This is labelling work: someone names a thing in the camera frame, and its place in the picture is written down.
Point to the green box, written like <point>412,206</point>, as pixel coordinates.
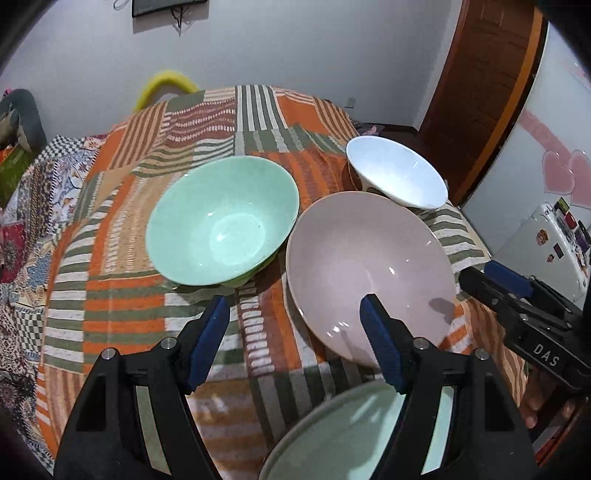
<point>14,175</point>

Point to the green bowl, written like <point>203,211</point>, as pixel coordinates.
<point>221,221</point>

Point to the white suitcase with stickers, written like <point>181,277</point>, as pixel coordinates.
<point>545,249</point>

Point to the green plate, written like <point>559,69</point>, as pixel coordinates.
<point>341,434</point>

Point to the pink bowl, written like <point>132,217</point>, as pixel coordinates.
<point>360,254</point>

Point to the small black wall monitor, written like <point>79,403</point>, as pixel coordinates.
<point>161,7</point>

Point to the person's right hand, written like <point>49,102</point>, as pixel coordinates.
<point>545,399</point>

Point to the orange striped patchwork blanket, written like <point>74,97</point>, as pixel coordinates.
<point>138,300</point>

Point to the patterned patchwork quilt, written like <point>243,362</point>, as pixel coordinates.
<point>27,207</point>

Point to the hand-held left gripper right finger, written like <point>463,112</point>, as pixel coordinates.
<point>383,341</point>

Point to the brown wooden door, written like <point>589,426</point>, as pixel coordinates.
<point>485,92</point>

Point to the dark bag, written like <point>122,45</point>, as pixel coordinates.
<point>383,129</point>

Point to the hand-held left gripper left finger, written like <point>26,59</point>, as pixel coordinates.
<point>210,341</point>

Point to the yellow foam tube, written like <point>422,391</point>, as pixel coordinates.
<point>157,81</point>

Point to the white wall socket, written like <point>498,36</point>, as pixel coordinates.
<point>351,102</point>

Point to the white bowl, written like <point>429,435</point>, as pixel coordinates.
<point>392,170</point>

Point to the grey plush toy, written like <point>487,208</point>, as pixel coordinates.
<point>21,115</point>

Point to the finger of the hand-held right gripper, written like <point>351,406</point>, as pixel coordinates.
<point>508,277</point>
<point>485,290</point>

